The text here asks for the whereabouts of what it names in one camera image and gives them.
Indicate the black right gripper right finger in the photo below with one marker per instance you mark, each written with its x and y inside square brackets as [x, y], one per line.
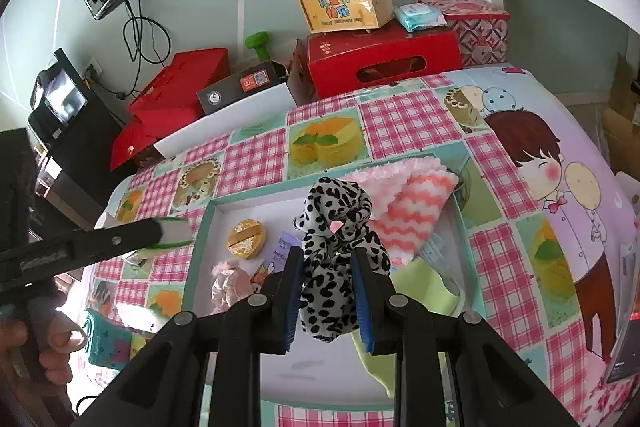
[489, 383]

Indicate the pink fluffy wavy cloth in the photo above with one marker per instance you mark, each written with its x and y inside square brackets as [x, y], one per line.
[407, 197]

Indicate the pink checkered cake tablecloth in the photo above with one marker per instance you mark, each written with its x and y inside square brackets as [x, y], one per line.
[485, 191]

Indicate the black cabinet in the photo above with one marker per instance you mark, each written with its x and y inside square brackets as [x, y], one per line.
[83, 147]

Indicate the red box with handle cutout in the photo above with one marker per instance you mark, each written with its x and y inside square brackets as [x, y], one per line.
[344, 61]

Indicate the yellow cartoon gift box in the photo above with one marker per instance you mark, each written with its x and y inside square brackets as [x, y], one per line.
[339, 15]

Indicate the green microfiber cloth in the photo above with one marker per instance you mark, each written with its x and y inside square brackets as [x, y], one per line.
[391, 323]

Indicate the black box with gauge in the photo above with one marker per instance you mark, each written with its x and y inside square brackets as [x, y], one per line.
[240, 85]

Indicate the blue wet wipes pack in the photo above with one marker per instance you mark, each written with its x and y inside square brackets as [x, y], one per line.
[419, 17]

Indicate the teal embossed tin box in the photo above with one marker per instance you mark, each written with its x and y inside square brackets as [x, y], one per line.
[109, 344]

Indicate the white board behind table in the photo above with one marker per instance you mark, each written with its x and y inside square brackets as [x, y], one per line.
[251, 110]

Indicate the teal rimmed white tray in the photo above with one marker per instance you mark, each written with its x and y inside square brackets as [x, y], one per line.
[441, 277]

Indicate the cardboard box on floor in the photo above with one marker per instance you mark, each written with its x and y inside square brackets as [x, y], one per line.
[620, 120]

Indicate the leopard print scrunchie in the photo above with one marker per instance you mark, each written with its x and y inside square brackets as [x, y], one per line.
[334, 223]

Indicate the large red gift bag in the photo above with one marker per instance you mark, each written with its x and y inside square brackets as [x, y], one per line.
[169, 102]

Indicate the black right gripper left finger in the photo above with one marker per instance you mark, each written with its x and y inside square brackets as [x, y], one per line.
[164, 384]

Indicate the green tissue pack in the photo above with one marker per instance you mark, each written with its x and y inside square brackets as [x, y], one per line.
[176, 233]

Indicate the red patterned storage box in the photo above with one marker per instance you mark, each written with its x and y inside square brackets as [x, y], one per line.
[481, 29]

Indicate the pink floral satin scrunchie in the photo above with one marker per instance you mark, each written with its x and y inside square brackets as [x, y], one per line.
[230, 285]

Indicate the small monitor on cabinet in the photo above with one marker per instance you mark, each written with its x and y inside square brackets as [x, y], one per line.
[57, 99]

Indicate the green dumbbell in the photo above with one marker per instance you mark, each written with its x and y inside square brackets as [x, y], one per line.
[258, 42]

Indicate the purple cartoon card packet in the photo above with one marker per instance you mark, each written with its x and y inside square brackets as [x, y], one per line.
[275, 261]

